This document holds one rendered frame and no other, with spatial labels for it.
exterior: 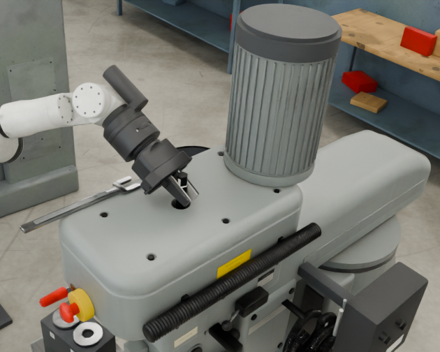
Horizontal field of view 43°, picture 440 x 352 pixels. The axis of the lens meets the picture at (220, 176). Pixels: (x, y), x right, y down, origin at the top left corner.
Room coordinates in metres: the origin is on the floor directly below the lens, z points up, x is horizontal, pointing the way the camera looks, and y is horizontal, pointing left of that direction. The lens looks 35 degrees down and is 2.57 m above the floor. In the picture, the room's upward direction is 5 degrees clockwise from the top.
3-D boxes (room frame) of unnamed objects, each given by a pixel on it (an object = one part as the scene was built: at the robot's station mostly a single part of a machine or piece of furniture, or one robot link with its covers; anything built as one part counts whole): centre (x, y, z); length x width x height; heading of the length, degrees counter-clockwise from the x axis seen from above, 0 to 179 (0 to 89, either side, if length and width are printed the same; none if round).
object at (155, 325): (0.79, -0.06, 1.79); 0.45 x 0.04 x 0.04; 135
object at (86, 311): (0.70, 0.23, 1.76); 0.06 x 0.02 x 0.06; 45
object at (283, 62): (1.04, -0.10, 2.05); 0.20 x 0.20 x 0.32
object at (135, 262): (0.88, 0.06, 1.81); 0.47 x 0.26 x 0.16; 135
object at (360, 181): (1.22, -0.28, 1.66); 0.80 x 0.23 x 0.20; 135
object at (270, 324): (1.00, -0.07, 1.47); 0.24 x 0.19 x 0.26; 45
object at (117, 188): (0.83, 0.26, 1.89); 0.24 x 0.04 x 0.01; 136
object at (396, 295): (0.84, -0.38, 1.62); 0.20 x 0.09 x 0.21; 135
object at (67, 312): (0.69, 0.25, 1.76); 0.04 x 0.03 x 0.04; 45
